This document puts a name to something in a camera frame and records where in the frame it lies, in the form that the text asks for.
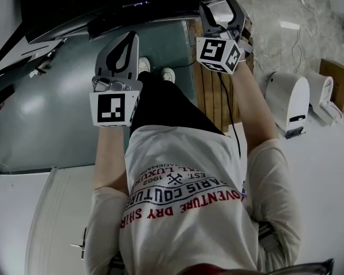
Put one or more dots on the person's right hand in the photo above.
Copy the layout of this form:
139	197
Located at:
246	48

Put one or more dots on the brown cardboard box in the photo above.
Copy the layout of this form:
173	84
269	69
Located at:
336	77

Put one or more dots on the wooden slat platform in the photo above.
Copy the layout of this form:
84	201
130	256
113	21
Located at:
210	96

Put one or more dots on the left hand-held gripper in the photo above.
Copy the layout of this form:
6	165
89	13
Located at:
110	110

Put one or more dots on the white printed shirt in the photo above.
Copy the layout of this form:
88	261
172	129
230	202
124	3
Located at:
189	233

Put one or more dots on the person's right forearm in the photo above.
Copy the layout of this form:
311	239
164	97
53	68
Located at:
255	107

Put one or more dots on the dark head mount rim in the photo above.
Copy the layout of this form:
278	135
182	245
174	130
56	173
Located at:
304	267

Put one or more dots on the person's left white shoe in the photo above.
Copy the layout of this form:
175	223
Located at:
144	64

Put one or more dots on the black trousers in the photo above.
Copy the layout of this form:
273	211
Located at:
166	105

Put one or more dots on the person's right white shoe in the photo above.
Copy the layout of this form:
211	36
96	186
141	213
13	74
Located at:
168	74

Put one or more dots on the white domed robot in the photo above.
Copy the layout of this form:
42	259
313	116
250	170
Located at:
288	96

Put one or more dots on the person's white shoe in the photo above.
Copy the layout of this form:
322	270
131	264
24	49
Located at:
144	64
168	74

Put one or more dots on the white door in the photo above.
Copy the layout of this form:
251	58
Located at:
17	225

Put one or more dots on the white rounded appliance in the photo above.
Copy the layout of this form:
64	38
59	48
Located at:
318	89

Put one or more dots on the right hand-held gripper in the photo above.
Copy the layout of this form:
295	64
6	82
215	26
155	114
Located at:
212	51

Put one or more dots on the person's left forearm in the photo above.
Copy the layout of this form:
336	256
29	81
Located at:
109	156

